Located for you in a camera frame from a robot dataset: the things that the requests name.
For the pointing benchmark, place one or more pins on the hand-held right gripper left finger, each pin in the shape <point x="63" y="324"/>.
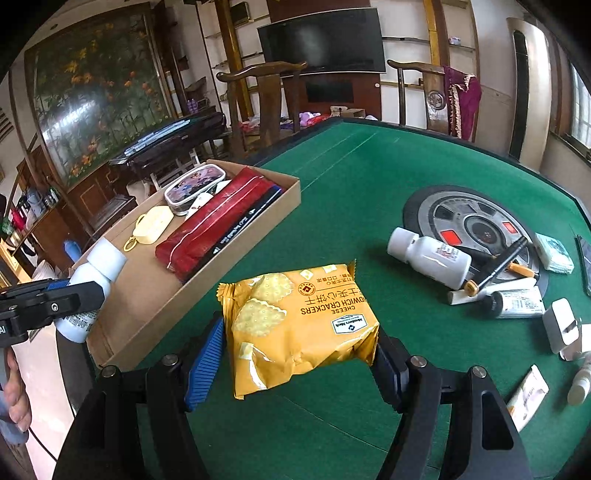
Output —
<point x="207" y="364"/>

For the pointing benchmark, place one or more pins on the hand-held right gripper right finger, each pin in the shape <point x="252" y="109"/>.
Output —
<point x="390" y="369"/>

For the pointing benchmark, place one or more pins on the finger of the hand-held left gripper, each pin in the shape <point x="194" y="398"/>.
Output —
<point x="78" y="297"/>

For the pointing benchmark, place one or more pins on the white bottle grey label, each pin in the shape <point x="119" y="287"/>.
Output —
<point x="106" y="261"/>

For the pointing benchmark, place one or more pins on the cardboard box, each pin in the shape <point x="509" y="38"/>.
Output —
<point x="152" y="304"/>

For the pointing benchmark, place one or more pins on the yellow cracker packet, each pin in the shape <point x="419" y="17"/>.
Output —
<point x="295" y="332"/>

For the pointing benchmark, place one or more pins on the white pill bottle red label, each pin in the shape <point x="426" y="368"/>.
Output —
<point x="434" y="258"/>

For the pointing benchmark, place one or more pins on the red zip pouch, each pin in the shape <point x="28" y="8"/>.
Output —
<point x="207" y="226"/>

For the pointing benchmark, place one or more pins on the white sachet packet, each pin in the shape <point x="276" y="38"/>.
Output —
<point x="526" y="397"/>

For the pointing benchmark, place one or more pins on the white tube black cap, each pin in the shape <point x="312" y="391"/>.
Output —
<point x="519" y="302"/>

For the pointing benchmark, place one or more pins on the black long pen box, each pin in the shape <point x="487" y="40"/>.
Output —
<point x="249" y="214"/>

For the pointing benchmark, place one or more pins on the white charger plug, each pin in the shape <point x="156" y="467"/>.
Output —
<point x="558" y="323"/>

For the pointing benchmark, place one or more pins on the person's left hand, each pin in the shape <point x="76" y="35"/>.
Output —
<point x="16" y="397"/>

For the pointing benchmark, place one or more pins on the blue plastic bottle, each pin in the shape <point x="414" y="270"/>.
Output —
<point x="71" y="251"/>

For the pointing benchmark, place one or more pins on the beige stick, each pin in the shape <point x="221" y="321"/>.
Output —
<point x="461" y="297"/>

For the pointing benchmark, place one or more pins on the black pen gold end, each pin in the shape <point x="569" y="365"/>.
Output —
<point x="501" y="265"/>

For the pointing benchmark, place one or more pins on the small white printed box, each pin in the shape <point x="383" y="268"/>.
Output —
<point x="202" y="202"/>

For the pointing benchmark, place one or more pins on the printed clear pencil case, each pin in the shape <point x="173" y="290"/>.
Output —
<point x="194" y="187"/>

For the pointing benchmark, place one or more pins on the black and orange pen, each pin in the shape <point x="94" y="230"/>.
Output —
<point x="524" y="271"/>

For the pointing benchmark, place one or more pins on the round grey table centre disc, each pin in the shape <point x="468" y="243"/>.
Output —
<point x="438" y="203"/>

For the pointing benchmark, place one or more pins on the small white spray bottle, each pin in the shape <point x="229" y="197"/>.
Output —
<point x="579" y="383"/>

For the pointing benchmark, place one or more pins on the white tissue pack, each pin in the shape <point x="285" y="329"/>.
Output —
<point x="554" y="254"/>

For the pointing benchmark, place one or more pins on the floral painting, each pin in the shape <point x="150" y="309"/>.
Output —
<point x="92" y="92"/>

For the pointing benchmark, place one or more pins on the small cardboard carton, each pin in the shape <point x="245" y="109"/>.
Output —
<point x="353" y="112"/>

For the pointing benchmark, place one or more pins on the purple plush toy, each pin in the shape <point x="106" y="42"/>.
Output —
<point x="307" y="117"/>

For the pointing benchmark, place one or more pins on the tall wooden chair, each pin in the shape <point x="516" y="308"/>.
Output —
<point x="268" y="101"/>

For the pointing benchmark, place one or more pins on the wooden chair with medallion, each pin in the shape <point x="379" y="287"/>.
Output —
<point x="434" y="99"/>

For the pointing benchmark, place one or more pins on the magenta fringed cloth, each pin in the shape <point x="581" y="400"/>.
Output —
<point x="466" y="101"/>

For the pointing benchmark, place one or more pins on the window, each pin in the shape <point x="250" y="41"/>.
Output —
<point x="579" y="110"/>

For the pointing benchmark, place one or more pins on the black television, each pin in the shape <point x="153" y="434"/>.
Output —
<point x="323" y="41"/>

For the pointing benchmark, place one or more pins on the wall air vent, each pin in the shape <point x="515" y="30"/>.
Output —
<point x="3" y="123"/>

